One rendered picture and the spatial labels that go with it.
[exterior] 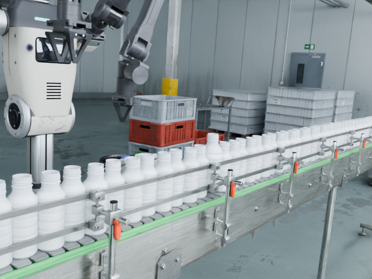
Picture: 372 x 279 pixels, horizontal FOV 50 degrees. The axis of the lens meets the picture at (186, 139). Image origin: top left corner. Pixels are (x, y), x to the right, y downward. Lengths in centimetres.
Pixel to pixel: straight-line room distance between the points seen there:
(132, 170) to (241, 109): 759
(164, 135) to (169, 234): 265
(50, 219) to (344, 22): 1135
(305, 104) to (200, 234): 670
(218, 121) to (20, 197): 817
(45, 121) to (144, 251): 68
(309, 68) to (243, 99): 394
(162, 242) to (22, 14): 93
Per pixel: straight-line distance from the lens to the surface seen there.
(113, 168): 97
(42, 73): 150
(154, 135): 372
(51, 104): 152
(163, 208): 111
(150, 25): 134
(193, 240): 122
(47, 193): 87
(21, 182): 84
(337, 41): 1190
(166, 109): 368
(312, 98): 778
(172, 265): 117
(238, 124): 859
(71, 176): 90
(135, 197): 101
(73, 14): 103
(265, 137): 156
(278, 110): 804
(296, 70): 1221
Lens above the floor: 139
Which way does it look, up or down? 10 degrees down
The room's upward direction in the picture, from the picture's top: 4 degrees clockwise
